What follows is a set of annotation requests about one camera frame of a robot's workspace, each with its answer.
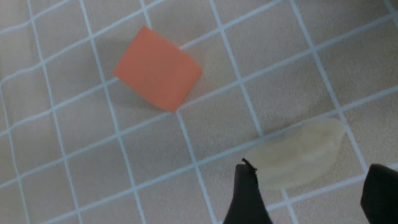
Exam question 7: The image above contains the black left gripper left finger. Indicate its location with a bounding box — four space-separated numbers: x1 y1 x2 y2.
223 158 273 224

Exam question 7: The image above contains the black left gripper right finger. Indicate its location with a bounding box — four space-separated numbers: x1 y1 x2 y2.
360 164 398 224

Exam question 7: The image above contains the cream white dumpling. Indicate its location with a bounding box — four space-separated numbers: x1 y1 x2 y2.
243 118 346 190

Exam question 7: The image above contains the orange cube block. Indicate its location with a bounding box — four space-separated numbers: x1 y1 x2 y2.
113 26 203 113

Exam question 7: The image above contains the beige checkered tablecloth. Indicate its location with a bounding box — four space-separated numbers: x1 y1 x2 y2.
1 0 397 224

